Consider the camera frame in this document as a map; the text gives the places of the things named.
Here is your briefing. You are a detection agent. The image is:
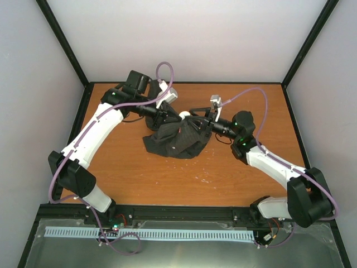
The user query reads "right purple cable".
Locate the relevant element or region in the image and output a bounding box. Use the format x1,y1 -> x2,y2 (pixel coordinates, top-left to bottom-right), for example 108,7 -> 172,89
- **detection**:
220,87 -> 341,249

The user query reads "dark pinstriped shirt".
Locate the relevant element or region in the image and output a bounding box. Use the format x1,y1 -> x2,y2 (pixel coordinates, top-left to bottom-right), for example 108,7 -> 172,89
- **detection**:
142,101 -> 212,159

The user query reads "purple cable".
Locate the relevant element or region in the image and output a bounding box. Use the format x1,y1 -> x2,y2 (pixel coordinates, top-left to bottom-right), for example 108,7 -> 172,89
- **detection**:
220,87 -> 341,249
48,61 -> 176,255

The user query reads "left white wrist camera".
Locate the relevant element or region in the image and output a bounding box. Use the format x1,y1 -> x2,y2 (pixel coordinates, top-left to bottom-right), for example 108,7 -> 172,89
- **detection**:
156,80 -> 178,108

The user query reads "black enclosure frame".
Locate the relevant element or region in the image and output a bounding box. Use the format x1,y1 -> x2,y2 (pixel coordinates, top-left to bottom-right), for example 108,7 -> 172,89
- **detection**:
18,1 -> 338,267

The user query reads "light blue slotted cable duct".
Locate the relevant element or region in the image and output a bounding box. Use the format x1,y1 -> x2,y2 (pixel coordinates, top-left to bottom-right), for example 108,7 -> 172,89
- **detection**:
44,227 -> 254,243

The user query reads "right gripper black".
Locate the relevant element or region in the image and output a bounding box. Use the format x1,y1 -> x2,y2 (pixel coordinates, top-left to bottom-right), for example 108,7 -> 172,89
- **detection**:
184,108 -> 239,141

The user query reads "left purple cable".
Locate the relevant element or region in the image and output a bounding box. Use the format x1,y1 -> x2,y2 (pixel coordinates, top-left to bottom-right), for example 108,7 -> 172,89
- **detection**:
48,61 -> 176,255

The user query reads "clear plastic sheet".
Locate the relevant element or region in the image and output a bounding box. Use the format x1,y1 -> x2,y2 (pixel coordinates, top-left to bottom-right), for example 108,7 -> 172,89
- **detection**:
27,219 -> 344,267

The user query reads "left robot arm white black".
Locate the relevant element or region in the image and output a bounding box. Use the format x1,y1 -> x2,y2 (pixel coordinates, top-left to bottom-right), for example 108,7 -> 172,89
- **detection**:
48,71 -> 177,225

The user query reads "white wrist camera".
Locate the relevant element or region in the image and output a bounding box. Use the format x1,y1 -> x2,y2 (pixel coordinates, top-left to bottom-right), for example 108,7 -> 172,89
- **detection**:
156,80 -> 178,108
210,94 -> 222,122

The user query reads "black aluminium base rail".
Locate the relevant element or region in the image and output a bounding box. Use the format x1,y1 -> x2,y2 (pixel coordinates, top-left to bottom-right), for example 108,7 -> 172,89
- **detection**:
36,204 -> 282,229

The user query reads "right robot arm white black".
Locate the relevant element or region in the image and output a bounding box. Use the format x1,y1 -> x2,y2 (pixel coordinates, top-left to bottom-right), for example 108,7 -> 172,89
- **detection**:
189,107 -> 336,228

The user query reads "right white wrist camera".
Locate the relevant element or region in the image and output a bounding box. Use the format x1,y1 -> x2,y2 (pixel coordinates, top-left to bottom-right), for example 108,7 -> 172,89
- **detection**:
210,94 -> 222,122

